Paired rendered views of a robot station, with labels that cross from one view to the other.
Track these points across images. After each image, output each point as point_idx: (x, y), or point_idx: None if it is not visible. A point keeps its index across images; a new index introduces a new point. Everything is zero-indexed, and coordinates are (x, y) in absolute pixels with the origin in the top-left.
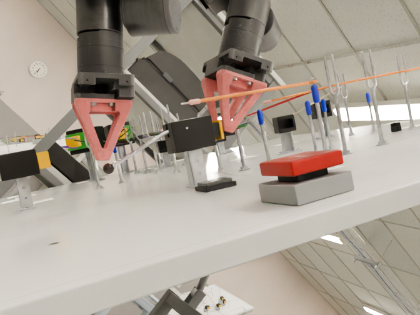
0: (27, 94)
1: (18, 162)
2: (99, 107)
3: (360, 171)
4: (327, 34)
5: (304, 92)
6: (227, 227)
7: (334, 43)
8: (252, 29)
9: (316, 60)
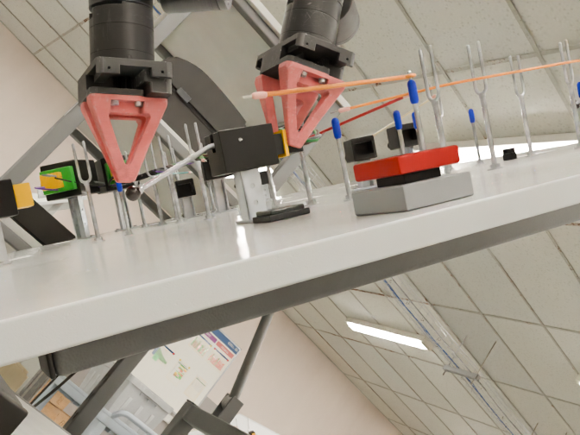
0: None
1: None
2: (121, 107)
3: (475, 185)
4: (405, 44)
5: (394, 97)
6: (324, 232)
7: (413, 57)
8: (326, 9)
9: (388, 82)
